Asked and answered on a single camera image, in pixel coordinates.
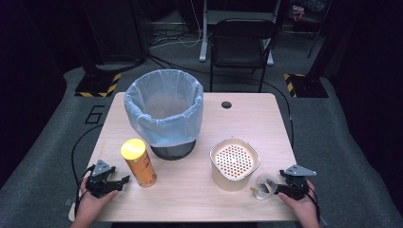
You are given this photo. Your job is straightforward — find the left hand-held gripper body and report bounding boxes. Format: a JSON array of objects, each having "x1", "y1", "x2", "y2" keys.
[{"x1": 85, "y1": 159, "x2": 118, "y2": 200}]

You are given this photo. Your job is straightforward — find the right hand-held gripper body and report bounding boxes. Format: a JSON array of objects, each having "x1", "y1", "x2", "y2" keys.
[{"x1": 279, "y1": 163, "x2": 317, "y2": 201}]

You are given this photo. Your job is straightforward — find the dark wet tea leaves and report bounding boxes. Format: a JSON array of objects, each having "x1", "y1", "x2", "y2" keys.
[{"x1": 261, "y1": 179, "x2": 275, "y2": 194}]

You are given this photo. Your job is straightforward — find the clear glass cup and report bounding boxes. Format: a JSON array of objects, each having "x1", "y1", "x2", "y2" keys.
[{"x1": 252, "y1": 173, "x2": 279, "y2": 201}]

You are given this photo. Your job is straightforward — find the yellow chip can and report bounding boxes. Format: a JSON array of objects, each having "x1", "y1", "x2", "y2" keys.
[{"x1": 120, "y1": 138, "x2": 158, "y2": 189}]

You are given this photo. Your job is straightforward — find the beige container with metal rim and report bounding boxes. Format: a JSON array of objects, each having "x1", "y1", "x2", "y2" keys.
[{"x1": 209, "y1": 136, "x2": 261, "y2": 193}]

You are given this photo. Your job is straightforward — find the black mesh waste bin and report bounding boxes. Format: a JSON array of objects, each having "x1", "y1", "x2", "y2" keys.
[{"x1": 149, "y1": 138, "x2": 197, "y2": 162}]

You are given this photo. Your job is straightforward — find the translucent white bin liner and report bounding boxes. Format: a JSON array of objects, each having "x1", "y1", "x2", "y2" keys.
[{"x1": 123, "y1": 68, "x2": 204, "y2": 148}]

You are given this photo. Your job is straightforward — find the person's left hand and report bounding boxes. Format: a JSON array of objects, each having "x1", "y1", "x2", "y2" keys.
[{"x1": 77, "y1": 176, "x2": 119, "y2": 220}]

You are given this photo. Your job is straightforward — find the person's right hand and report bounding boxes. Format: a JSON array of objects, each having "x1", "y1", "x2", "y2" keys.
[{"x1": 278, "y1": 180, "x2": 321, "y2": 223}]

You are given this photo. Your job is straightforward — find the black folding chair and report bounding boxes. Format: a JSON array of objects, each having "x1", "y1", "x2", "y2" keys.
[{"x1": 208, "y1": 17, "x2": 278, "y2": 93}]

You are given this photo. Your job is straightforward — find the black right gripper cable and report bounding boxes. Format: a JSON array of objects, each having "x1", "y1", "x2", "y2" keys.
[{"x1": 305, "y1": 184, "x2": 321, "y2": 222}]

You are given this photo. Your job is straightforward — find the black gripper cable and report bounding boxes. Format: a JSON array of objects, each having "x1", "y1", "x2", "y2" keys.
[
  {"x1": 305, "y1": 184, "x2": 321, "y2": 222},
  {"x1": 70, "y1": 123, "x2": 105, "y2": 217}
]

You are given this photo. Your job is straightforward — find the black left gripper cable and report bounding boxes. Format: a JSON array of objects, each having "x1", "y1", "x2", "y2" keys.
[{"x1": 70, "y1": 123, "x2": 105, "y2": 217}]

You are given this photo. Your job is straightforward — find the black yellow striped base plate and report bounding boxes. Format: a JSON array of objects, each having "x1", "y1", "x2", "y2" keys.
[
  {"x1": 283, "y1": 72, "x2": 330, "y2": 99},
  {"x1": 74, "y1": 72, "x2": 123, "y2": 98}
]

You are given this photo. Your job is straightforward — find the white cable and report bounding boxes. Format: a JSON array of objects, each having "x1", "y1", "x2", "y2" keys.
[{"x1": 147, "y1": 0, "x2": 204, "y2": 50}]

